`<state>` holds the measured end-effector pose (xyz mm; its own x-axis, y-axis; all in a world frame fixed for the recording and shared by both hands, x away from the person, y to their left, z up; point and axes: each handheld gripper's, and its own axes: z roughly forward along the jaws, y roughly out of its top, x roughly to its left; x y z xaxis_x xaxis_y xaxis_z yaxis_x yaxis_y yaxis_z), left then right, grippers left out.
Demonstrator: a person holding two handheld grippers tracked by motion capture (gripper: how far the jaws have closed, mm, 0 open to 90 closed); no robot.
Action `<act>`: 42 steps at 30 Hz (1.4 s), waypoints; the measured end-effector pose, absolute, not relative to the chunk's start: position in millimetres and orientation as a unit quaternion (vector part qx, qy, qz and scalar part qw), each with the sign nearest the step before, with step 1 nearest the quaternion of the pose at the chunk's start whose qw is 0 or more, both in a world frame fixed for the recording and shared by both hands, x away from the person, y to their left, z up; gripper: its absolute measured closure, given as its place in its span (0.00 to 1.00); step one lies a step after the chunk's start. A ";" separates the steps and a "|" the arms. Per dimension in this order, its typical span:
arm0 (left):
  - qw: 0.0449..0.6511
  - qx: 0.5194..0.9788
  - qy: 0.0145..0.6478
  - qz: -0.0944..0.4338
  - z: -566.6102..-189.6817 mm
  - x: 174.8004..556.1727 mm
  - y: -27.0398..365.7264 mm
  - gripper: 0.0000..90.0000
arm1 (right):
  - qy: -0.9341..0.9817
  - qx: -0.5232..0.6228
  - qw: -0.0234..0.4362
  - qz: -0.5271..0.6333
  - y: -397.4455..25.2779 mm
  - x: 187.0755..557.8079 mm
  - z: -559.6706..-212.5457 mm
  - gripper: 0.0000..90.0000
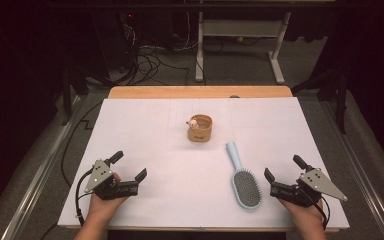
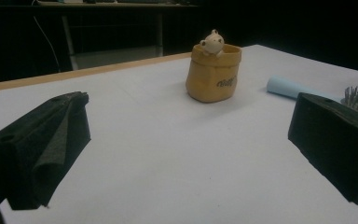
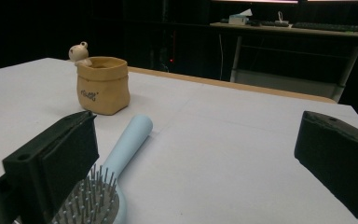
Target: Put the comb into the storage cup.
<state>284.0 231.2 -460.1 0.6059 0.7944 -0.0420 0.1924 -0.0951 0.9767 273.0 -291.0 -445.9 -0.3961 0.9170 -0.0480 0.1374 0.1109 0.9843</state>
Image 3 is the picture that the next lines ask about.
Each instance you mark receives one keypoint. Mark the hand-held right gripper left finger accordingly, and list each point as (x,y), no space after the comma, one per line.
(59,155)

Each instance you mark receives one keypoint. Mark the small dark keyboard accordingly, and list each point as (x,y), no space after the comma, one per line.
(268,23)

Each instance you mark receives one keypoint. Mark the black keyboard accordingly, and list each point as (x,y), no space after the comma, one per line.
(332,27)

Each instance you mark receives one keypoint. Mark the white tissue box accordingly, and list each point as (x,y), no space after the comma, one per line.
(238,19)

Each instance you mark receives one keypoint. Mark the tan pot with bear figurine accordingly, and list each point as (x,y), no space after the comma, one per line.
(102,90)

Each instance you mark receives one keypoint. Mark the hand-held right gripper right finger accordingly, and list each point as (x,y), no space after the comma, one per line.
(338,149)

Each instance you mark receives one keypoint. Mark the light blue hairbrush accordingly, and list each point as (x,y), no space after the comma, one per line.
(127,143)

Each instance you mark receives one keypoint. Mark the monitor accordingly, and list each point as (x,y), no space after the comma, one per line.
(254,1)

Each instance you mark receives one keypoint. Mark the desk with white metal frame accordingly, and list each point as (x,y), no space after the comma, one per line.
(323,32)

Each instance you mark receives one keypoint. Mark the white table cover sheet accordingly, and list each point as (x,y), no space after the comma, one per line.
(217,149)

